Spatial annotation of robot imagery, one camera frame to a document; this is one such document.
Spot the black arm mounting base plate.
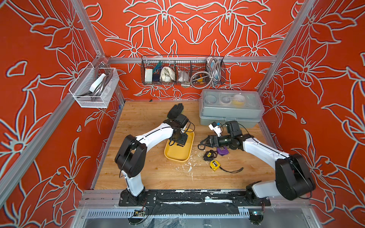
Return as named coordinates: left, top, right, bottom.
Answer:
left=118, top=190, right=271, bottom=207

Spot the white mesh wall basket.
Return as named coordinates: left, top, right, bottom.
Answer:
left=69, top=63, right=119, bottom=108

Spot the white cloth in basket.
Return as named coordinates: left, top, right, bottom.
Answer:
left=160, top=66, right=175, bottom=82

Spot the black yellow tape measure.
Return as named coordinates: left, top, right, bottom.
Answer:
left=203, top=150, right=218, bottom=162

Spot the black wire wall basket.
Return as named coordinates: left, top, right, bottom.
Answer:
left=141, top=55, right=227, bottom=89

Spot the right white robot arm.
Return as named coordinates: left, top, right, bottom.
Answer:
left=198, top=121, right=316, bottom=204

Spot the white device in mesh basket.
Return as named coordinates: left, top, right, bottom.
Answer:
left=89, top=73, right=106, bottom=93

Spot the grey plastic lidded toolbox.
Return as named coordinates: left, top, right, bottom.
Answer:
left=199, top=89, right=264, bottom=128

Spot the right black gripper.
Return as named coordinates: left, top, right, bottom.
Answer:
left=201, top=135, right=233, bottom=149

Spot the purple tape measure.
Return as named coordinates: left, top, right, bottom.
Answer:
left=217, top=146, right=229, bottom=156

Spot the white box in basket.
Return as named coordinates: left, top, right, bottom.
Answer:
left=144, top=68, right=153, bottom=83

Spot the coiled silver hose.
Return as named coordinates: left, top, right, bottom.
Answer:
left=190, top=56, right=222, bottom=89

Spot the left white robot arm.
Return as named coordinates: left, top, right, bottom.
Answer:
left=115, top=114, right=194, bottom=198

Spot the yellow plastic storage tray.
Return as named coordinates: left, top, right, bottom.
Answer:
left=163, top=132, right=195, bottom=162

